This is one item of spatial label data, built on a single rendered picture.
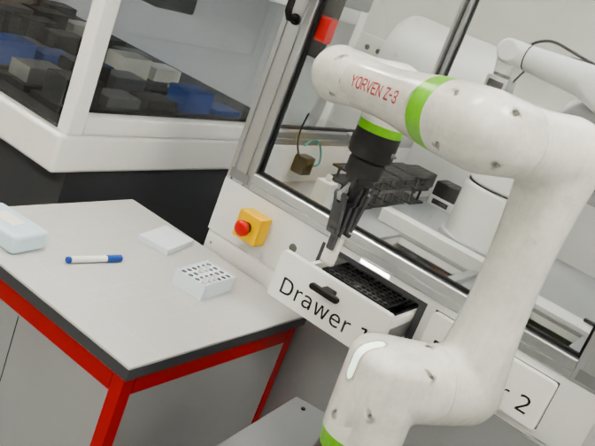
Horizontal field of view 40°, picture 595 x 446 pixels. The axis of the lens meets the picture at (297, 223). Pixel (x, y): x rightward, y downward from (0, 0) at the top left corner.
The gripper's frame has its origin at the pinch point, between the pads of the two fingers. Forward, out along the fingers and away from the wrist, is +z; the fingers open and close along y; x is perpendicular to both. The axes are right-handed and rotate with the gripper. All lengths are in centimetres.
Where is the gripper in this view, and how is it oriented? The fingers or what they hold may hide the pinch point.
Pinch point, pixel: (332, 248)
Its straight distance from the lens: 166.9
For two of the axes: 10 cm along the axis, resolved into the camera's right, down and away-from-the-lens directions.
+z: -3.4, 8.9, 3.0
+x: 7.6, 4.5, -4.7
